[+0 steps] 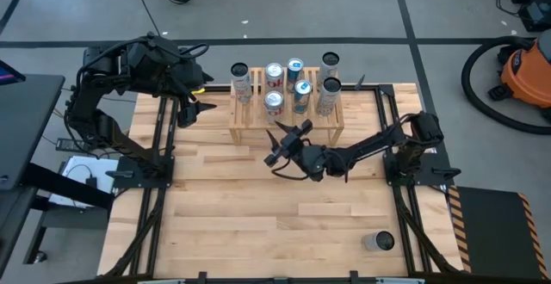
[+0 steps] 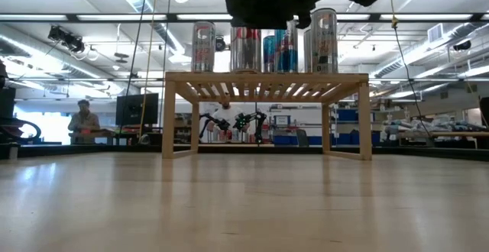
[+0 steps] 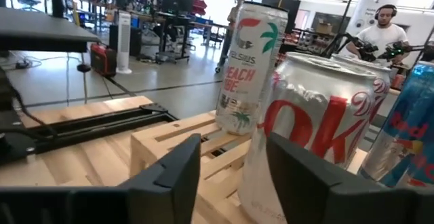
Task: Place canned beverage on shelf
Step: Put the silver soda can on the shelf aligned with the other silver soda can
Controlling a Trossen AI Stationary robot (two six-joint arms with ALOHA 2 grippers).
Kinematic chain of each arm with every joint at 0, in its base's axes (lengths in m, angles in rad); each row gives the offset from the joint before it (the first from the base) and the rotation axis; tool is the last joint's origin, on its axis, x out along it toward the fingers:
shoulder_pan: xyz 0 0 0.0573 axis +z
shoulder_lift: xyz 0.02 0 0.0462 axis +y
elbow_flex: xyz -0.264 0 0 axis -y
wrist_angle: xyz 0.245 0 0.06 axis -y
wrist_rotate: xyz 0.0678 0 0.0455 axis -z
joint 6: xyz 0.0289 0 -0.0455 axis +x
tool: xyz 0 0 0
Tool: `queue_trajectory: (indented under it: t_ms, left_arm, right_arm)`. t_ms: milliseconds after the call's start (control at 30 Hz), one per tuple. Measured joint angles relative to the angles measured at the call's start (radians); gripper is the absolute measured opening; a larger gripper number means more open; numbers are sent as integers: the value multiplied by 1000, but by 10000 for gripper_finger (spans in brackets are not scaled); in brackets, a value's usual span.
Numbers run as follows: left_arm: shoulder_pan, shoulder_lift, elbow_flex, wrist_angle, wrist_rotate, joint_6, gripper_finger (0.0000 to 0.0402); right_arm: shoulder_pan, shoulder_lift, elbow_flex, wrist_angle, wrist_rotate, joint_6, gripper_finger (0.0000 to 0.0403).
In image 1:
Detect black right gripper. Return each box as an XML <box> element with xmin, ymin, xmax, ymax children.
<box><xmin>263</xmin><ymin>119</ymin><xmax>322</xmax><ymax>178</ymax></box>

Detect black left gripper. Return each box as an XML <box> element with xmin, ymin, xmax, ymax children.
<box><xmin>173</xmin><ymin>59</ymin><xmax>218</xmax><ymax>129</ymax></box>

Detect silver Diet Coke can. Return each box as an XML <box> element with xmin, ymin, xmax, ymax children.
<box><xmin>263</xmin><ymin>62</ymin><xmax>285</xmax><ymax>96</ymax></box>
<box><xmin>263</xmin><ymin>90</ymin><xmax>285</xmax><ymax>124</ymax></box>

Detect white Celsius can black lid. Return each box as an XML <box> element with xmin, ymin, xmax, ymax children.
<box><xmin>230</xmin><ymin>61</ymin><xmax>254</xmax><ymax>104</ymax></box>
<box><xmin>316</xmin><ymin>51</ymin><xmax>341</xmax><ymax>92</ymax></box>
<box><xmin>362</xmin><ymin>230</ymin><xmax>396</xmax><ymax>253</ymax></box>

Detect teal silver Red Bull can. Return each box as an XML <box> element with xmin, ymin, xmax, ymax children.
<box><xmin>292</xmin><ymin>79</ymin><xmax>313</xmax><ymax>115</ymax></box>
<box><xmin>286</xmin><ymin>57</ymin><xmax>306</xmax><ymax>94</ymax></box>

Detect Celsius can pineapple print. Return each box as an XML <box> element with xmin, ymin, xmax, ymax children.
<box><xmin>317</xmin><ymin>77</ymin><xmax>344</xmax><ymax>118</ymax></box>

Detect wooden slatted shelf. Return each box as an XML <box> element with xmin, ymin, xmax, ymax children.
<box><xmin>227</xmin><ymin>66</ymin><xmax>345</xmax><ymax>147</ymax></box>

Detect black power adapter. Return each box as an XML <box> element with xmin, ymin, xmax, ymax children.
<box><xmin>54</xmin><ymin>137</ymin><xmax>90</xmax><ymax>153</ymax></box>

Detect white flat box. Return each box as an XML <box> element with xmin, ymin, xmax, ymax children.
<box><xmin>48</xmin><ymin>154</ymin><xmax>121</xmax><ymax>209</ymax></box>

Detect black desk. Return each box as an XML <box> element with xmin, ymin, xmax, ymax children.
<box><xmin>0</xmin><ymin>73</ymin><xmax>115</xmax><ymax>272</ymax></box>

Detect orange shop vacuum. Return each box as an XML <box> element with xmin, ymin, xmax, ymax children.
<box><xmin>460</xmin><ymin>35</ymin><xmax>551</xmax><ymax>137</ymax></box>
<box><xmin>488</xmin><ymin>29</ymin><xmax>551</xmax><ymax>121</ymax></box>

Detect black computer monitor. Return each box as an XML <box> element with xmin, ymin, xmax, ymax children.
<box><xmin>0</xmin><ymin>59</ymin><xmax>27</xmax><ymax>86</ymax></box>

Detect black mat hazard stripes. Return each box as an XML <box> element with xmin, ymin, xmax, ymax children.
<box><xmin>447</xmin><ymin>184</ymin><xmax>551</xmax><ymax>281</ymax></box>

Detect black equipment cases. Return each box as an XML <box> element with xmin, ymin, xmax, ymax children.
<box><xmin>494</xmin><ymin>0</ymin><xmax>551</xmax><ymax>34</ymax></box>

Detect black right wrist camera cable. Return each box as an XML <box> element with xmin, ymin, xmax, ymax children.
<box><xmin>271</xmin><ymin>163</ymin><xmax>312</xmax><ymax>182</ymax></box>

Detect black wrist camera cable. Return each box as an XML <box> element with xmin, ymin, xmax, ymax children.
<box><xmin>271</xmin><ymin>163</ymin><xmax>312</xmax><ymax>182</ymax></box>
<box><xmin>178</xmin><ymin>42</ymin><xmax>211</xmax><ymax>60</ymax></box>

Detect black left wrist camera cable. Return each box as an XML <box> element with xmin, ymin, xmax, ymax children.
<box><xmin>178</xmin><ymin>42</ymin><xmax>211</xmax><ymax>60</ymax></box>

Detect long thin black cable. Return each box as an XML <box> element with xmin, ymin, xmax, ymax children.
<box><xmin>130</xmin><ymin>0</ymin><xmax>161</xmax><ymax>36</ymax></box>

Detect black aluminium rig frame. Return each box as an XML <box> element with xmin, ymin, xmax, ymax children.
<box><xmin>55</xmin><ymin>83</ymin><xmax>551</xmax><ymax>284</ymax></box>

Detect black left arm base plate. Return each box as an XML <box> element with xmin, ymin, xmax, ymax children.
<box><xmin>105</xmin><ymin>154</ymin><xmax>176</xmax><ymax>189</ymax></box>

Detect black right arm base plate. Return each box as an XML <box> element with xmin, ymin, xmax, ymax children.
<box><xmin>382</xmin><ymin>145</ymin><xmax>462</xmax><ymax>187</ymax></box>

